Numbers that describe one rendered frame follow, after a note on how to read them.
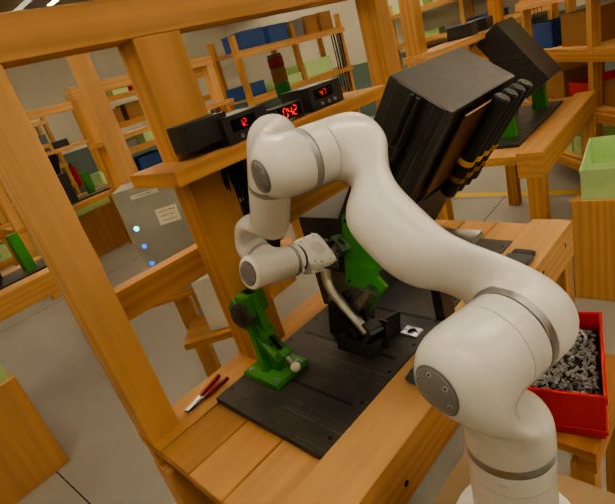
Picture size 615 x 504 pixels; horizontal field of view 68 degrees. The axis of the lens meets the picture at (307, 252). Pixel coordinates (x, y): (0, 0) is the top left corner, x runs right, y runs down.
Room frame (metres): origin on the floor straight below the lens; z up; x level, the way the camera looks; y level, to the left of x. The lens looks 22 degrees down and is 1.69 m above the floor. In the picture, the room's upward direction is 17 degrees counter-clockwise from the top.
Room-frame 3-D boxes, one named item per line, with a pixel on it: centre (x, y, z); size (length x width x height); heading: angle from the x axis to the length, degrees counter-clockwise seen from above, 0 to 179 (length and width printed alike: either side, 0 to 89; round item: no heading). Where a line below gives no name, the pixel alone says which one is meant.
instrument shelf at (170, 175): (1.49, -0.01, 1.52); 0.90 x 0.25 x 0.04; 130
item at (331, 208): (1.47, -0.18, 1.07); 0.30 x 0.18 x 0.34; 130
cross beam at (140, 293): (1.57, 0.06, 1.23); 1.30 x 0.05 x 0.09; 130
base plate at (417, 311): (1.29, -0.18, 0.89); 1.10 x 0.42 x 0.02; 130
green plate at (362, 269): (1.20, -0.17, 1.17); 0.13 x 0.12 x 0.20; 130
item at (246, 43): (7.34, -0.55, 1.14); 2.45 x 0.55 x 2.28; 135
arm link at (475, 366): (0.46, -0.17, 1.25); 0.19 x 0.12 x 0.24; 117
